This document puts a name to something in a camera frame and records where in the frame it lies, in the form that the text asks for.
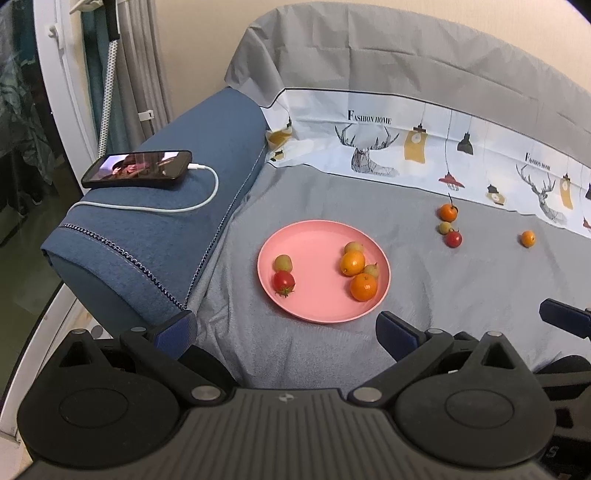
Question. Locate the teal curtain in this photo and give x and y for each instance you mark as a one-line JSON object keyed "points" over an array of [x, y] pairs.
{"points": [[94, 69]]}

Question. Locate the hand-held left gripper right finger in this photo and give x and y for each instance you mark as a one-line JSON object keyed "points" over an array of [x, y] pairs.
{"points": [[397, 334]]}

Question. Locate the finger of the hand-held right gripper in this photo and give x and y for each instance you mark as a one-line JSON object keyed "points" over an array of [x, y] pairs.
{"points": [[565, 316]]}

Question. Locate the white curtain clip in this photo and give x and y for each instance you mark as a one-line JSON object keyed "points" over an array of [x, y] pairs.
{"points": [[146, 114]]}

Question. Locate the black garment steamer head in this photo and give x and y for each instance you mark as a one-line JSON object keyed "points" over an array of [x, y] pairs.
{"points": [[111, 18]]}

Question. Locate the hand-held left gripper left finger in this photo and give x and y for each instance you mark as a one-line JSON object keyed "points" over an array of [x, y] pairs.
{"points": [[178, 330]]}

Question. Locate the small smooth orange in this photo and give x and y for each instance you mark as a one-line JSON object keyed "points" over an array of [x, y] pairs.
{"points": [[528, 238], [353, 263]]}

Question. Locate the blue sofa armrest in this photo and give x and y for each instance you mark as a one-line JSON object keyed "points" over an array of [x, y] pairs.
{"points": [[207, 138]]}

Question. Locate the grey curtain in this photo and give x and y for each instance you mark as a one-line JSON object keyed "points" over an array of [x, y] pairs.
{"points": [[143, 60]]}

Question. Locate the white door frame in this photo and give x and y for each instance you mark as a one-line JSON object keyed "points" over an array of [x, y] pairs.
{"points": [[60, 92]]}

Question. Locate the red cherry tomato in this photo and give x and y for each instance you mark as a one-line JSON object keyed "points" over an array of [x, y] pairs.
{"points": [[283, 280], [454, 238]]}

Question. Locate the mandarin orange with stem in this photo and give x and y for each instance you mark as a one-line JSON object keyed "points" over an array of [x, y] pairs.
{"points": [[448, 212]]}

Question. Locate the yellow-green longan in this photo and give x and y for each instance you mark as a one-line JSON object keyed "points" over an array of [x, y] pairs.
{"points": [[283, 263], [445, 227], [373, 270], [353, 247]]}

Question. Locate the pink plate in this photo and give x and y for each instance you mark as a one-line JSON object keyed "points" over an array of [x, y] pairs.
{"points": [[318, 286]]}

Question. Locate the grey printed sofa cover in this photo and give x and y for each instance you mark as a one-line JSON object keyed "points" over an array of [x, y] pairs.
{"points": [[369, 55]]}

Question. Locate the black smartphone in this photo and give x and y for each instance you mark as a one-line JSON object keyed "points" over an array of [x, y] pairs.
{"points": [[138, 168]]}

